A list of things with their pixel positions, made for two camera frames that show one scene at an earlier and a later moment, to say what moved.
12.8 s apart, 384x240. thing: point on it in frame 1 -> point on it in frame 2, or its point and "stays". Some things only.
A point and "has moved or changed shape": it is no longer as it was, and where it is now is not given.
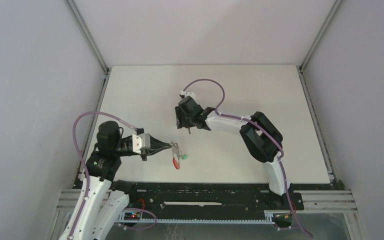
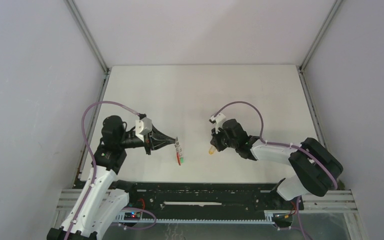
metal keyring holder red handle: (177, 154) has moved or changed shape
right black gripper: (182, 120) -> (221, 139)
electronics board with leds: (132, 216) stays
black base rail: (210, 200) stays
